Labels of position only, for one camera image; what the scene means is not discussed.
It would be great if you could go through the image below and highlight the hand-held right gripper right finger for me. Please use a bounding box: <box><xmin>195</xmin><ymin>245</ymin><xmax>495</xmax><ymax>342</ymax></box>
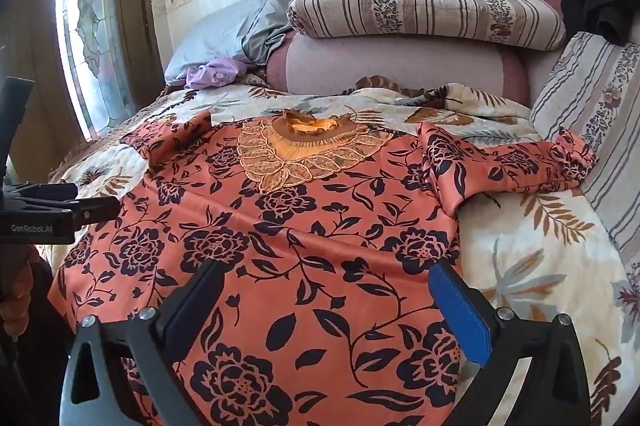
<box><xmin>427</xmin><ymin>260</ymin><xmax>594</xmax><ymax>426</ymax></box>

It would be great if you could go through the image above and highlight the person's left hand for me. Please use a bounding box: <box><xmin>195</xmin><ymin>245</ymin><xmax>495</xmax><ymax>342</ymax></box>
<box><xmin>0</xmin><ymin>250</ymin><xmax>37</xmax><ymax>343</ymax></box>

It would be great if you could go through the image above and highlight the purple floral cloth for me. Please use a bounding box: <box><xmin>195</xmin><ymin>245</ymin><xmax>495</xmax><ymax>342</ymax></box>
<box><xmin>184</xmin><ymin>57</ymin><xmax>251</xmax><ymax>90</ymax></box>

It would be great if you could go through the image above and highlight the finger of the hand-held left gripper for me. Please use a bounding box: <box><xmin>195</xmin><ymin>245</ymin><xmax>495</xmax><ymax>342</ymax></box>
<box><xmin>59</xmin><ymin>197</ymin><xmax>121</xmax><ymax>227</ymax></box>
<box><xmin>2</xmin><ymin>183</ymin><xmax>79</xmax><ymax>208</ymax></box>

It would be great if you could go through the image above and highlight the stained glass window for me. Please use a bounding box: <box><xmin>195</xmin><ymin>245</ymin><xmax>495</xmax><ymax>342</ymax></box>
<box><xmin>52</xmin><ymin>0</ymin><xmax>138</xmax><ymax>141</ymax></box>

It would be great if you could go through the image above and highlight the grey pillow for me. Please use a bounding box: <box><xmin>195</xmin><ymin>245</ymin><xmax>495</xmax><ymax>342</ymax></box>
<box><xmin>164</xmin><ymin>0</ymin><xmax>308</xmax><ymax>86</ymax></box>

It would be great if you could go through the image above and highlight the pink bolster cushion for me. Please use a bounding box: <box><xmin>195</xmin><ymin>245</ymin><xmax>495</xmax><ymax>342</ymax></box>
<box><xmin>264</xmin><ymin>30</ymin><xmax>531</xmax><ymax>107</ymax></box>

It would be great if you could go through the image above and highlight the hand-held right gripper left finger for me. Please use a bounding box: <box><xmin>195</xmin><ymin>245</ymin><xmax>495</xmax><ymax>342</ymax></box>
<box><xmin>62</xmin><ymin>258</ymin><xmax>229</xmax><ymax>426</ymax></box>

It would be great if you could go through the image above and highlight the orange floral garment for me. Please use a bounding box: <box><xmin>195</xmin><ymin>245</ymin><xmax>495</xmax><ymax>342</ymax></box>
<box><xmin>47</xmin><ymin>108</ymin><xmax>599</xmax><ymax>426</ymax></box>

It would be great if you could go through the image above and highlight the striped floral cushion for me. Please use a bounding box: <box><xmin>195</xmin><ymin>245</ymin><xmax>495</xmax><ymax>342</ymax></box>
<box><xmin>529</xmin><ymin>30</ymin><xmax>640</xmax><ymax>277</ymax></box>

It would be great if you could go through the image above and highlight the striped floral bolster pillow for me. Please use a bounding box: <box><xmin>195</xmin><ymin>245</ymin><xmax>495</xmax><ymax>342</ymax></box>
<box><xmin>286</xmin><ymin>0</ymin><xmax>568</xmax><ymax>52</ymax></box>

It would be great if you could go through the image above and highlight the leaf print blanket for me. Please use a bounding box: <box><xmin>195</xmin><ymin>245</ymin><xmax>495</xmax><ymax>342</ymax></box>
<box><xmin>37</xmin><ymin>76</ymin><xmax>640</xmax><ymax>426</ymax></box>

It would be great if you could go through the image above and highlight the brown wooden window frame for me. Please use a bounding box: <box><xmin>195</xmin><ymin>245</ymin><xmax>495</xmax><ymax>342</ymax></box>
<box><xmin>112</xmin><ymin>0</ymin><xmax>166</xmax><ymax>117</ymax></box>

